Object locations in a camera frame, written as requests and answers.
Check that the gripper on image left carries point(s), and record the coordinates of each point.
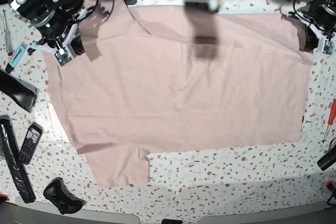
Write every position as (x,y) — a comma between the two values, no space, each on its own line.
(66,46)

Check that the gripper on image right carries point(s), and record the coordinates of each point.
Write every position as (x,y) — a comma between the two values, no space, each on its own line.
(311,39)

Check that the pink T-shirt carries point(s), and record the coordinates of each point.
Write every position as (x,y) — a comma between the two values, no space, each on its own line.
(156,79)

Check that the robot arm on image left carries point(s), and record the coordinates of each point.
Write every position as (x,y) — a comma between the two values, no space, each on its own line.
(58,23)

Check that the teal highlighter marker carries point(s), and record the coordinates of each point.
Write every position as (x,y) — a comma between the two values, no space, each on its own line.
(15,58)

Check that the black JVC remote control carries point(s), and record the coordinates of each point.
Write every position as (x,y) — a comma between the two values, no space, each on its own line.
(30,143)

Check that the black cylinder tool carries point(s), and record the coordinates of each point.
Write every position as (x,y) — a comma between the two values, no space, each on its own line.
(327,160)

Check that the long black plastic-wrapped bar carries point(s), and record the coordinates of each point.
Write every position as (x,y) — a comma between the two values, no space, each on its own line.
(11,155)

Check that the black game controller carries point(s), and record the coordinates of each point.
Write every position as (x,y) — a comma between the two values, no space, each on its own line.
(57,193)

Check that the clear handle screwdriver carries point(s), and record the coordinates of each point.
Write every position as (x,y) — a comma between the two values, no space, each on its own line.
(8,41)

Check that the red handle screwdriver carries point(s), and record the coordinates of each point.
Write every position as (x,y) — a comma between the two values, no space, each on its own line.
(330,119)

